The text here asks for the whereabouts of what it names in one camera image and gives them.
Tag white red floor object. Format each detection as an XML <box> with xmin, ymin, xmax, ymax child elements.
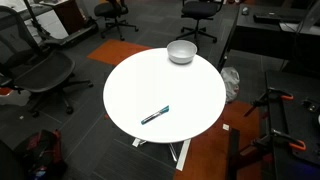
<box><xmin>0</xmin><ymin>87</ymin><xmax>32</xmax><ymax>107</ymax></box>

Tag black computer keyboard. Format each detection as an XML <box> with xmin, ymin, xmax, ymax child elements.
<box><xmin>253</xmin><ymin>12</ymin><xmax>285</xmax><ymax>25</ymax></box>

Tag white round bowl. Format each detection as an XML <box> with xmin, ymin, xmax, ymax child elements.
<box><xmin>166</xmin><ymin>39</ymin><xmax>198</xmax><ymax>65</ymax></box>

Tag black stand post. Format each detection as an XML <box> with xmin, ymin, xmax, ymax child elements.
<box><xmin>225</xmin><ymin>128</ymin><xmax>241</xmax><ymax>180</ymax></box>

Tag translucent plastic bag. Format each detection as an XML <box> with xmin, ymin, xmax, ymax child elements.
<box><xmin>220</xmin><ymin>66</ymin><xmax>241</xmax><ymax>104</ymax></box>

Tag white cabinet desk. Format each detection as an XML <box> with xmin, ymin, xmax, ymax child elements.
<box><xmin>0</xmin><ymin>0</ymin><xmax>70</xmax><ymax>42</ymax></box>

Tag brown wooden cabinet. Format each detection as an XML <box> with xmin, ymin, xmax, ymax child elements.
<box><xmin>53</xmin><ymin>0</ymin><xmax>86</xmax><ymax>36</ymax></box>

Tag small black device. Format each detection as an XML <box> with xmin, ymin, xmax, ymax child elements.
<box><xmin>301</xmin><ymin>98</ymin><xmax>320</xmax><ymax>114</ymax></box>

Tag white table base legs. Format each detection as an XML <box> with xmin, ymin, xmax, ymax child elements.
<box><xmin>131</xmin><ymin>137</ymin><xmax>192</xmax><ymax>172</ymax></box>

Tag black kick scooter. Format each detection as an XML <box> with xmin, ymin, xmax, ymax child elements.
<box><xmin>23</xmin><ymin>0</ymin><xmax>100</xmax><ymax>48</ymax></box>

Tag black mesh office chair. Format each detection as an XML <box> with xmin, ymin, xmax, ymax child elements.
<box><xmin>0</xmin><ymin>5</ymin><xmax>94</xmax><ymax>118</ymax></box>

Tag black swivel office chair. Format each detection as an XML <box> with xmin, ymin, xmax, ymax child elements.
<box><xmin>93</xmin><ymin>0</ymin><xmax>140</xmax><ymax>42</ymax></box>
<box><xmin>175</xmin><ymin>0</ymin><xmax>225</xmax><ymax>44</ymax></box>

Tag black orange bar clamp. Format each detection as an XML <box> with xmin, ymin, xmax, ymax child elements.
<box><xmin>251</xmin><ymin>129</ymin><xmax>307</xmax><ymax>158</ymax></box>
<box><xmin>243</xmin><ymin>87</ymin><xmax>295</xmax><ymax>118</ymax></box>

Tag black work table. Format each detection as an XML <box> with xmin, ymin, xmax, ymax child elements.
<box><xmin>264</xmin><ymin>69</ymin><xmax>320</xmax><ymax>180</ymax></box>

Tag red black bag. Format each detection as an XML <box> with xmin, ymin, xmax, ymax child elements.
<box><xmin>14</xmin><ymin>129</ymin><xmax>68</xmax><ymax>180</ymax></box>

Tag teal capped marker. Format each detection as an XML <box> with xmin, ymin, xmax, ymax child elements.
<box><xmin>140</xmin><ymin>105</ymin><xmax>170</xmax><ymax>126</ymax></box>

